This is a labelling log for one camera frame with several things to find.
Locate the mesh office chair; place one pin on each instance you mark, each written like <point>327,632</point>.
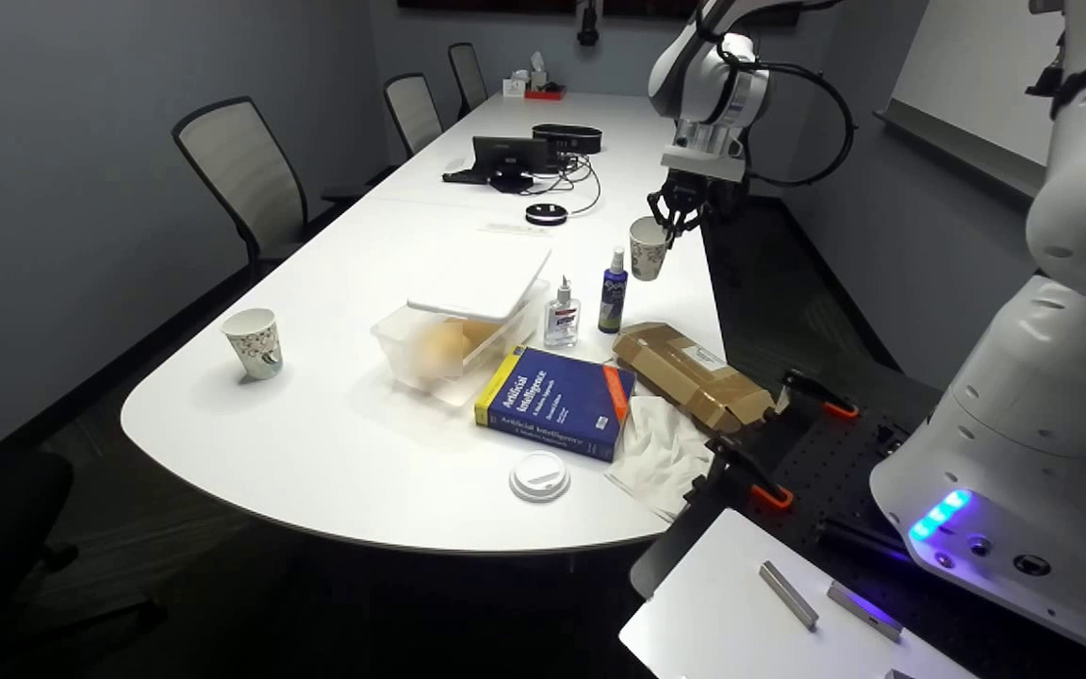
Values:
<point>414,112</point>
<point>245,172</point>

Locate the white paper sheet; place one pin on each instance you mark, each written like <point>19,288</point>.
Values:
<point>739,603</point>

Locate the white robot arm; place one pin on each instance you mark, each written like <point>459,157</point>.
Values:
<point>988,488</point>

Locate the black conference phone device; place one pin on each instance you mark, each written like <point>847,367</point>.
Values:
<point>506,163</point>

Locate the round black speakerphone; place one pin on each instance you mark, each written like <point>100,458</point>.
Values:
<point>543,211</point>

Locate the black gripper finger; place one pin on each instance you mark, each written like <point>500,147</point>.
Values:
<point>690,220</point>
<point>656,209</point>

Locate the black power adapter box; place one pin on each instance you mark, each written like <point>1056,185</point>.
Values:
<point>572,136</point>

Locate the blue textbook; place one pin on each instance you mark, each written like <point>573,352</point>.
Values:
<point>560,402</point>

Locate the blue spray bottle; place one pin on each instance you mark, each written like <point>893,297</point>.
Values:
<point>611,290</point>

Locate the paper cup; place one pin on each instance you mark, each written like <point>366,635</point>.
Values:
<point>648,245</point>

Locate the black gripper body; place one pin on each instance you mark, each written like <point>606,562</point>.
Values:
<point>689,191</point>

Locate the clear sanitizer bottle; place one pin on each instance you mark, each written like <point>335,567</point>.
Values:
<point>560,322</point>

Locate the white cloth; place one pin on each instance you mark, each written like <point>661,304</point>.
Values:
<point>656,458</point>

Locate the paper cup far corner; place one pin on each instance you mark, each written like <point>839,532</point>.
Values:
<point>255,341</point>

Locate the left mesh office chair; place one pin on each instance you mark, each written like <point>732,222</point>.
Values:
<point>414,112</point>

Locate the black orange clamp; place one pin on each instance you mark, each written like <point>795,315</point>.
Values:
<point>830,402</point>
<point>732,465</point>

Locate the white cup lid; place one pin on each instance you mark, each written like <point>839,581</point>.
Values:
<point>542,476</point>

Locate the right mesh office chair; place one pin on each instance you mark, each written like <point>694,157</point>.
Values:
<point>245,172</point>

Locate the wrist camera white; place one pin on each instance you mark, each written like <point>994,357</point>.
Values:
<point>705,152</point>

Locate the clear plastic food container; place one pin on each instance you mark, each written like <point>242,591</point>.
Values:
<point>460,322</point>

